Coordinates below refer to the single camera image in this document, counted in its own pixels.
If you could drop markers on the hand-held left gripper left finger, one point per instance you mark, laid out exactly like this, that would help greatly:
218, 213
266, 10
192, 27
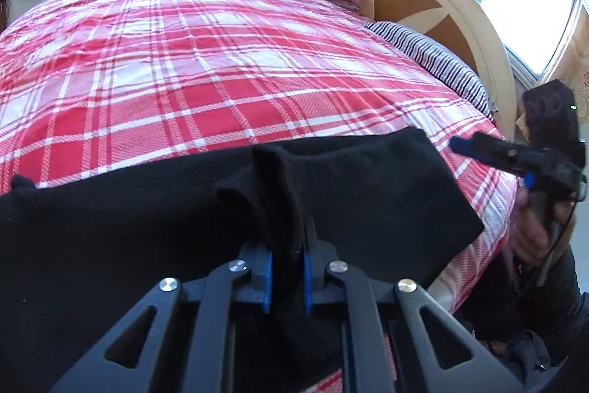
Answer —
268, 282

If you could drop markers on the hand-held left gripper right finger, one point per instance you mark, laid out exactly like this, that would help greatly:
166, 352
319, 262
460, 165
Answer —
307, 282

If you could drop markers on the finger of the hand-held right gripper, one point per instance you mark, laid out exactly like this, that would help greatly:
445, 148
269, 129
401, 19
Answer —
529, 182
492, 151

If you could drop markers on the black pants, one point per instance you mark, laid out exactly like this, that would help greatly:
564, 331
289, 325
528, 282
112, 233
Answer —
115, 236

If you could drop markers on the person's right forearm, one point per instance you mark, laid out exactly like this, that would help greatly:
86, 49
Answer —
552, 305

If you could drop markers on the person's right hand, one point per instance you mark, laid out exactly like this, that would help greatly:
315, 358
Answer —
531, 236

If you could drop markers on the yellow curtain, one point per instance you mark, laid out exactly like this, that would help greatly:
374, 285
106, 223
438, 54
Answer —
575, 75

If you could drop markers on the striped pillow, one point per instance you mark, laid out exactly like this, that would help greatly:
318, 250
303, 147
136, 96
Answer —
432, 57

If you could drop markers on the large side window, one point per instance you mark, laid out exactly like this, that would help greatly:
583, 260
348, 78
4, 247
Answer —
529, 1

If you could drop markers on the cream and brown headboard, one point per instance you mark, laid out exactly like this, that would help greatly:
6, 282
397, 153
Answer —
441, 1

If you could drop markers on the bed with red plaid sheet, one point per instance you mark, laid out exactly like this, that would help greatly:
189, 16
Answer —
207, 61

